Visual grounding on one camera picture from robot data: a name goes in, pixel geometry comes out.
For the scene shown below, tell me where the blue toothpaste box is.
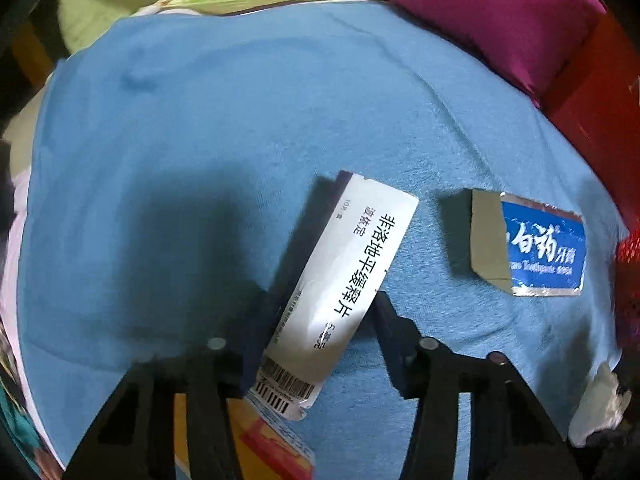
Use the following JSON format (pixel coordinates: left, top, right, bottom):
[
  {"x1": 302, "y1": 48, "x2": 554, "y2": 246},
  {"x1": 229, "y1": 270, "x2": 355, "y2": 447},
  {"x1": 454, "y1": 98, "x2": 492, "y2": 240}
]
[{"x1": 462, "y1": 187, "x2": 586, "y2": 297}]

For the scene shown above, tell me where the white tissue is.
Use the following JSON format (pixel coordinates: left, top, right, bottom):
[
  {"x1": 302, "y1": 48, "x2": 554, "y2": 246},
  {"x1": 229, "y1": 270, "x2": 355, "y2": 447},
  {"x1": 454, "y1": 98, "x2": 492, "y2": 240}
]
[{"x1": 567, "y1": 362, "x2": 633, "y2": 448}]

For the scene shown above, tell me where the red mesh basket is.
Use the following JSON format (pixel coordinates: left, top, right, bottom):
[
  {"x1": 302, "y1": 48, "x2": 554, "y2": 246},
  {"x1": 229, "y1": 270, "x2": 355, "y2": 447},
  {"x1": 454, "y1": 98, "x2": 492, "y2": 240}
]
[{"x1": 615, "y1": 212, "x2": 640, "y2": 361}]

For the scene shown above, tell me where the blue towel blanket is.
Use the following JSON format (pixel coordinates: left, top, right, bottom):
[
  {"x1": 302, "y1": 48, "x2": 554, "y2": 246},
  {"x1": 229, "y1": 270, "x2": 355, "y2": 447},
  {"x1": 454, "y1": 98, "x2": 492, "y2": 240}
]
[{"x1": 17, "y1": 2, "x2": 631, "y2": 480}]

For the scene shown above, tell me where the magenta pillow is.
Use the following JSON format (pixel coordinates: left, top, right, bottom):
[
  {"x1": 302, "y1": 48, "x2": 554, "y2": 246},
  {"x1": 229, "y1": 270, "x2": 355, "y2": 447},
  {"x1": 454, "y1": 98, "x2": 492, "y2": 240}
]
[{"x1": 387, "y1": 0, "x2": 608, "y2": 108}]

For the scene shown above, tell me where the pile of colourful clothes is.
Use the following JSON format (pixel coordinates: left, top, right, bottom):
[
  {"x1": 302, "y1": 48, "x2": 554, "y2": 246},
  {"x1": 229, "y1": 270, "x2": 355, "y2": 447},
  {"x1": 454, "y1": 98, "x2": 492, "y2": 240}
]
[{"x1": 0, "y1": 325, "x2": 66, "y2": 480}]

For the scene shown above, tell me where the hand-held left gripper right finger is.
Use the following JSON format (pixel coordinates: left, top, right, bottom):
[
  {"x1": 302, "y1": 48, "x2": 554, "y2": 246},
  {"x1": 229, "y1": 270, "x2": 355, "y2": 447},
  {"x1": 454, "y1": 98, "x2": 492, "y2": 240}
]
[{"x1": 367, "y1": 290, "x2": 583, "y2": 480}]

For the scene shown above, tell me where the red paper bag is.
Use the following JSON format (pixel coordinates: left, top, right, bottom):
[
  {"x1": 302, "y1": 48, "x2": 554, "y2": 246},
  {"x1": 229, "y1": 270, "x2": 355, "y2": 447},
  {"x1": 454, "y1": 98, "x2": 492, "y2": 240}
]
[{"x1": 542, "y1": 10, "x2": 640, "y2": 221}]

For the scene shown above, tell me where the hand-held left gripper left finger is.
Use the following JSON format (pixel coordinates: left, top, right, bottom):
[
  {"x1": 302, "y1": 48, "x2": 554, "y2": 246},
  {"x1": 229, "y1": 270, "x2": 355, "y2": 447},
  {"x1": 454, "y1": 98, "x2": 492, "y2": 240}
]
[{"x1": 65, "y1": 285, "x2": 281, "y2": 480}]

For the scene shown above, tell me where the white medicine box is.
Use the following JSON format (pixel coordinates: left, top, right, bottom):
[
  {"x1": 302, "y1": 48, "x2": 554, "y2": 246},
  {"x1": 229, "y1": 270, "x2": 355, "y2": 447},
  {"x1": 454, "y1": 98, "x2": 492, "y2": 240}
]
[{"x1": 248, "y1": 170, "x2": 420, "y2": 420}]

